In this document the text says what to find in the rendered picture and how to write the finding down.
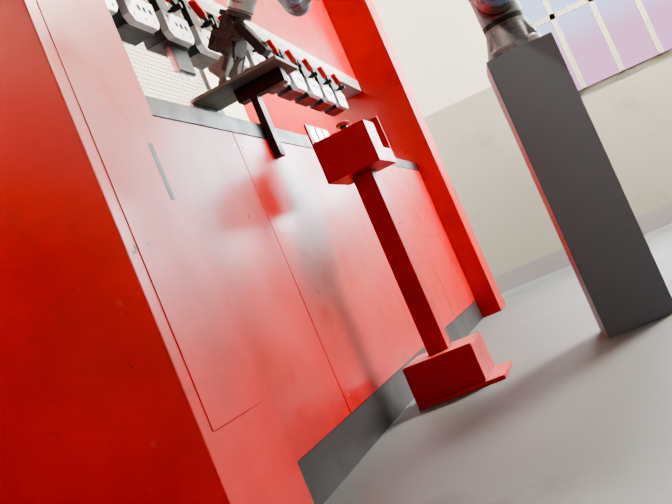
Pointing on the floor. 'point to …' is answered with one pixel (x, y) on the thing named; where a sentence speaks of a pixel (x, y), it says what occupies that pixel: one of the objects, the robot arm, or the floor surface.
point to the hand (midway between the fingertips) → (228, 87)
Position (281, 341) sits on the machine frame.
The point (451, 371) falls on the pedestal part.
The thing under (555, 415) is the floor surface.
